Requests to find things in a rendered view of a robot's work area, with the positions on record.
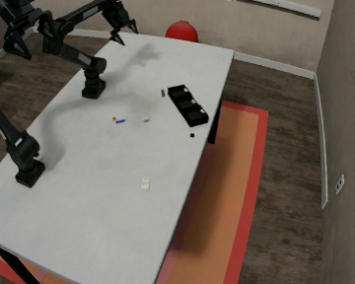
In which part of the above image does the white domino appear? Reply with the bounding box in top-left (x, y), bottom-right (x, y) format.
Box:
top-left (141, 177), bottom-right (150, 190)

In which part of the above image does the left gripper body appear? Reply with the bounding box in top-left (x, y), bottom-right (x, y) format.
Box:
top-left (109, 19), bottom-right (134, 39)

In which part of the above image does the black open bin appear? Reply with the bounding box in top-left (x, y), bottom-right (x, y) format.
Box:
top-left (168, 84), bottom-right (209, 127)

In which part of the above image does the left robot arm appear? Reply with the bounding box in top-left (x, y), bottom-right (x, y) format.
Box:
top-left (42, 0), bottom-right (129, 98)

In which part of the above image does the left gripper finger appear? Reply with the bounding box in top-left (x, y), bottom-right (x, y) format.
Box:
top-left (110, 34), bottom-right (124, 45)
top-left (127, 20), bottom-right (139, 35)

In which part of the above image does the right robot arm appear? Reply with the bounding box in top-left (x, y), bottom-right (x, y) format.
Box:
top-left (0, 0), bottom-right (45, 187)

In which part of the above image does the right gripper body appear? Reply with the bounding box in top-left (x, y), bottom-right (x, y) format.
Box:
top-left (2, 8), bottom-right (49, 50)

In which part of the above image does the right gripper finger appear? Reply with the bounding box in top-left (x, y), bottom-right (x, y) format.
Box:
top-left (36, 11), bottom-right (58, 42)
top-left (4, 30), bottom-right (32, 61)

